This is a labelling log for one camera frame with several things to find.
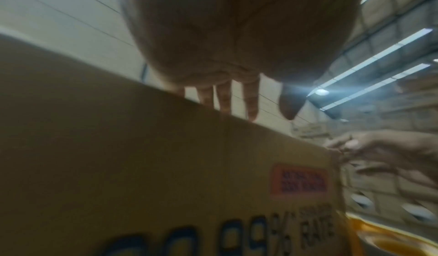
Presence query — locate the yellow plastic container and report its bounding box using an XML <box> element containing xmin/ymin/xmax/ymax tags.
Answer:
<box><xmin>345</xmin><ymin>213</ymin><xmax>438</xmax><ymax>256</ymax></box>

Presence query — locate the person's right hand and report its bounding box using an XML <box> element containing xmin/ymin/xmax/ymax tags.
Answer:
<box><xmin>323</xmin><ymin>130</ymin><xmax>438</xmax><ymax>188</ymax></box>

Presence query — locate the large printed cardboard box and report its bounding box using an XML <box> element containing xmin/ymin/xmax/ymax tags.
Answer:
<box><xmin>0</xmin><ymin>32</ymin><xmax>364</xmax><ymax>256</ymax></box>

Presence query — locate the person's left hand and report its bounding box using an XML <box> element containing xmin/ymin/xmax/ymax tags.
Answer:
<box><xmin>120</xmin><ymin>0</ymin><xmax>367</xmax><ymax>122</ymax></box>

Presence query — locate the long ceiling light strip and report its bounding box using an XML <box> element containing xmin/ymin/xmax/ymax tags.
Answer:
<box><xmin>307</xmin><ymin>63</ymin><xmax>431</xmax><ymax>98</ymax></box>
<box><xmin>342</xmin><ymin>28</ymin><xmax>434</xmax><ymax>53</ymax></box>
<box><xmin>321</xmin><ymin>78</ymin><xmax>399</xmax><ymax>112</ymax></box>

